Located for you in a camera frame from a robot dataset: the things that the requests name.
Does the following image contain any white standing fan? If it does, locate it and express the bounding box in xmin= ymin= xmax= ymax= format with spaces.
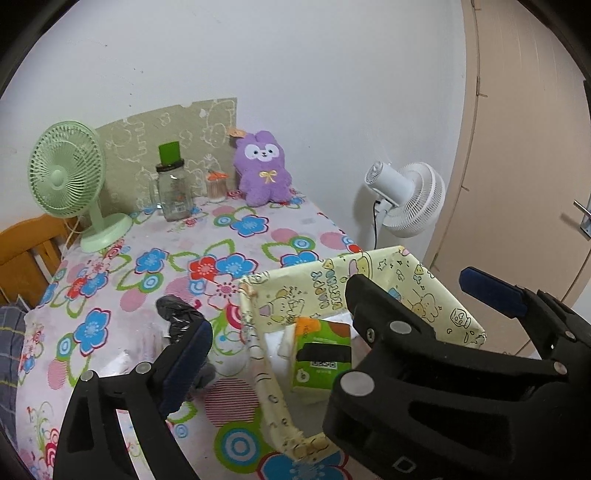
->
xmin=365 ymin=161 xmax=447 ymax=238

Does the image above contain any wooden bed headboard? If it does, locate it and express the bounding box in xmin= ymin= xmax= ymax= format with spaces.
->
xmin=0 ymin=213 xmax=75 ymax=308

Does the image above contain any beige door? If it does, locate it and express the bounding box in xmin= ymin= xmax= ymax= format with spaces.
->
xmin=422 ymin=0 xmax=591 ymax=361

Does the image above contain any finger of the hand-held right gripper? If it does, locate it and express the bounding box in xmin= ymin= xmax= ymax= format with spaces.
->
xmin=459 ymin=267 xmax=591 ymax=416
xmin=322 ymin=274 xmax=568 ymax=462

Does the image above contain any green desk fan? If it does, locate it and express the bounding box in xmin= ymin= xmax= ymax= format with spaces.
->
xmin=28 ymin=121 xmax=134 ymax=253

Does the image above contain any small cup with orange item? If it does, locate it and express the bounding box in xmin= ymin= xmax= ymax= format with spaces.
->
xmin=205 ymin=170 xmax=228 ymax=202

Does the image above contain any black fan cable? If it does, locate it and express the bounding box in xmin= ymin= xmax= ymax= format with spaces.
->
xmin=372 ymin=198 xmax=384 ymax=250

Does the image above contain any purple plush bunny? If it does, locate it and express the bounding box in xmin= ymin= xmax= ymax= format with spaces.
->
xmin=229 ymin=129 xmax=293 ymax=207

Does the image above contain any yellow cartoon print box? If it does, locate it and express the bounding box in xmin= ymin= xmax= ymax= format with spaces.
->
xmin=238 ymin=246 xmax=486 ymax=462

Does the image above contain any clear plastic bag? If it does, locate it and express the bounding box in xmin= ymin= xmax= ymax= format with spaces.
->
xmin=99 ymin=323 xmax=171 ymax=370

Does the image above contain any glass jar mug green lid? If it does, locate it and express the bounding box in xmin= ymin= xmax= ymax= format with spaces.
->
xmin=148 ymin=143 xmax=194 ymax=222

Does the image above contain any grey plaid pillow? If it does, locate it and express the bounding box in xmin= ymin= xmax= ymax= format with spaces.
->
xmin=0 ymin=305 xmax=26 ymax=430

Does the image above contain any colourful cartoon tissue pack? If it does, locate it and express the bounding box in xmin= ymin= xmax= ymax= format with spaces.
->
xmin=290 ymin=317 xmax=354 ymax=393

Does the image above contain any metal door handle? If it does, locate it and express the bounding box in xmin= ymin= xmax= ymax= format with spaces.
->
xmin=574 ymin=200 xmax=591 ymax=238

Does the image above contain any floral tablecloth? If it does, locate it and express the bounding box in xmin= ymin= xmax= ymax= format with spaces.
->
xmin=14 ymin=187 xmax=370 ymax=480

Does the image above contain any green patterned board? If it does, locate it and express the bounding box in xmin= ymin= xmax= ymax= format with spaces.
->
xmin=95 ymin=97 xmax=238 ymax=217

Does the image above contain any black plastic bag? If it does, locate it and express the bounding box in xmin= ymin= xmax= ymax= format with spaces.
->
xmin=156 ymin=295 xmax=208 ymax=344

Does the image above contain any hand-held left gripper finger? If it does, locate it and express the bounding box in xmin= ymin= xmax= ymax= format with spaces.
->
xmin=53 ymin=318 xmax=214 ymax=480

